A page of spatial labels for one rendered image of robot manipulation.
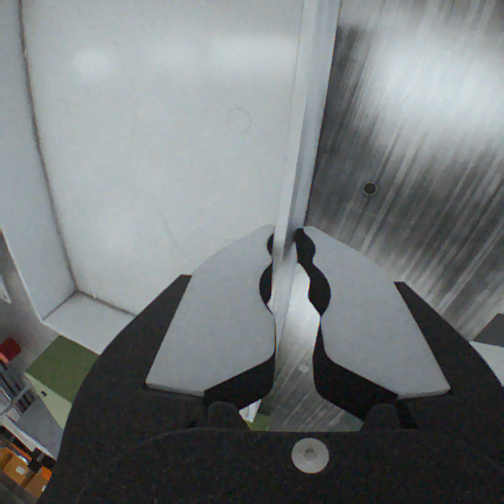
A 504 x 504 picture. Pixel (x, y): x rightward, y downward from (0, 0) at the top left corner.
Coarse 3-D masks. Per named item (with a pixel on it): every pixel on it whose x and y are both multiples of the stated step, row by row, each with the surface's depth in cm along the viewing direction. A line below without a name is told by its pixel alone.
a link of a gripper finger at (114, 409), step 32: (160, 320) 7; (128, 352) 6; (96, 384) 6; (128, 384) 6; (96, 416) 5; (128, 416) 5; (160, 416) 5; (192, 416) 5; (64, 448) 4; (96, 448) 5; (64, 480) 4
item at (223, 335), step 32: (224, 256) 10; (256, 256) 10; (192, 288) 8; (224, 288) 8; (256, 288) 8; (192, 320) 7; (224, 320) 7; (256, 320) 7; (160, 352) 6; (192, 352) 6; (224, 352) 7; (256, 352) 7; (160, 384) 6; (192, 384) 6; (224, 384) 6; (256, 384) 7
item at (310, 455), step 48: (192, 432) 5; (240, 432) 5; (288, 432) 5; (336, 432) 5; (384, 432) 4; (432, 432) 4; (96, 480) 4; (144, 480) 4; (192, 480) 4; (240, 480) 4; (288, 480) 4; (336, 480) 4; (384, 480) 4; (432, 480) 4; (480, 480) 4
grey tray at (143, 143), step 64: (0, 0) 12; (64, 0) 13; (128, 0) 12; (192, 0) 11; (256, 0) 10; (320, 0) 7; (0, 64) 14; (64, 64) 15; (128, 64) 14; (192, 64) 13; (256, 64) 12; (320, 64) 9; (0, 128) 16; (64, 128) 17; (128, 128) 16; (192, 128) 15; (256, 128) 13; (320, 128) 13; (0, 192) 17; (64, 192) 20; (128, 192) 18; (192, 192) 16; (256, 192) 15; (64, 256) 24; (128, 256) 21; (192, 256) 19; (64, 320) 23; (128, 320) 24
